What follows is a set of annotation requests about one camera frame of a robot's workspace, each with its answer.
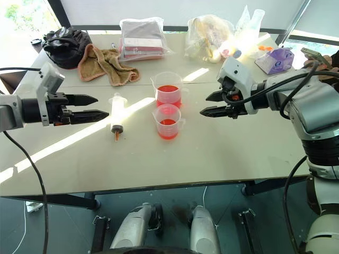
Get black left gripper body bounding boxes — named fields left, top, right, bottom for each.
left=47, top=92, right=74, bottom=126

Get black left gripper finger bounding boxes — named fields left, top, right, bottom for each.
left=67, top=94, right=99, bottom=108
left=70, top=108, right=110, bottom=125

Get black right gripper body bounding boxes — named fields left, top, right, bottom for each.
left=219, top=76, right=249, bottom=120

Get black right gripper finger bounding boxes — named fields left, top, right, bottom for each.
left=199, top=105, right=229, bottom=119
left=206, top=89, right=226, bottom=103

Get smartphone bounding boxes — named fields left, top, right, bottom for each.
left=300, top=47, right=333, bottom=68

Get clear plastic syringe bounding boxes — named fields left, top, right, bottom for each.
left=108, top=92, right=129, bottom=144

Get beaker with red liquid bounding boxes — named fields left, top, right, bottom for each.
left=150, top=71, right=190, bottom=109
left=151, top=103, right=186, bottom=139

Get person's hand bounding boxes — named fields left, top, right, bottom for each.
left=303, top=51, right=339, bottom=80

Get brown towel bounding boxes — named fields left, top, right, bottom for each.
left=77, top=43, right=141, bottom=87

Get black bag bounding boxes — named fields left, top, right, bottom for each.
left=42, top=27, right=93, bottom=70

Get plastic bag with yellow items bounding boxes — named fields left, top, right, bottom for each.
left=183, top=14, right=237, bottom=65

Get purple tissue pack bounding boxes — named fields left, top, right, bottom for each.
left=254, top=47, right=296, bottom=75

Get plastic bag with books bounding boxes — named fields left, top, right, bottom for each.
left=117, top=16, right=171, bottom=62

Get white power strip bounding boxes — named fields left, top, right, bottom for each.
left=25, top=201, right=44, bottom=213

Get black metal stand leg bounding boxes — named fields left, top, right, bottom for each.
left=92, top=215, right=111, bottom=252
left=237, top=208, right=260, bottom=254

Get silver right robot leg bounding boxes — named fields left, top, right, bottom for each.
left=185, top=203, right=222, bottom=254

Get silver robot leg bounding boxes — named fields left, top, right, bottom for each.
left=109, top=202, right=164, bottom=250
left=185, top=203, right=222, bottom=254

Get silver left robot leg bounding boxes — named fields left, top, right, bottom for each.
left=109, top=202, right=164, bottom=250

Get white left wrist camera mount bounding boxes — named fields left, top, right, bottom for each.
left=35, top=62, right=66, bottom=128

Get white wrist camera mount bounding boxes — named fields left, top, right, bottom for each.
left=216, top=56, right=259, bottom=115
left=35, top=62, right=66, bottom=128

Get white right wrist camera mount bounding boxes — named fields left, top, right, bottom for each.
left=216, top=56, right=259, bottom=115

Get white floor cable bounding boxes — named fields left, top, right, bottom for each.
left=202, top=186, right=221, bottom=229

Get black table frame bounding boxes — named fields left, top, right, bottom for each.
left=0, top=176, right=309, bottom=211

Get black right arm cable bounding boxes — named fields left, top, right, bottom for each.
left=222, top=60, right=323, bottom=254

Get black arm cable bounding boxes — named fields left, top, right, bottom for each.
left=222, top=60, right=323, bottom=254
left=0, top=67, right=49, bottom=254

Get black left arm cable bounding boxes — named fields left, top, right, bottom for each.
left=0, top=67, right=49, bottom=254

